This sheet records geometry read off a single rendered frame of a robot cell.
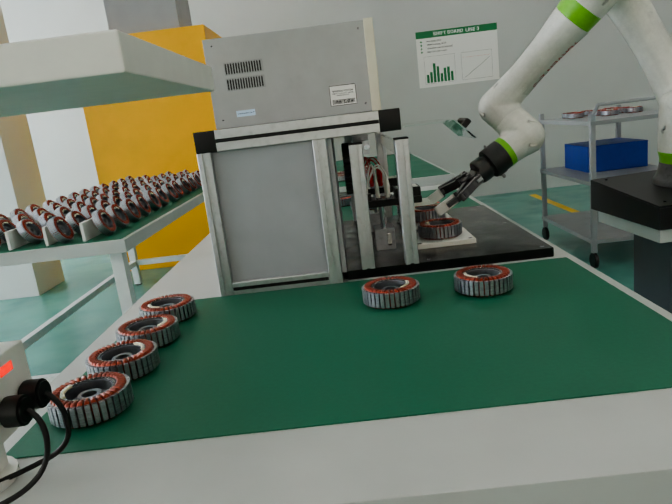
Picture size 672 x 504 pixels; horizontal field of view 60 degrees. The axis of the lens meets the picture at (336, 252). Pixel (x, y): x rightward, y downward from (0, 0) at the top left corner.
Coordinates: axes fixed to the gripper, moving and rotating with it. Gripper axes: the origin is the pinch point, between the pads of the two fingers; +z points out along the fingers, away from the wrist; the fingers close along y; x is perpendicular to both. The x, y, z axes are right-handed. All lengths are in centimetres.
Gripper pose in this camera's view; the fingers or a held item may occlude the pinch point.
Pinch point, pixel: (432, 207)
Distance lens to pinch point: 176.5
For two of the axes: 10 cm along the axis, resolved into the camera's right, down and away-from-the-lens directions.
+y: -1.3, -2.1, 9.7
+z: -7.9, 6.1, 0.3
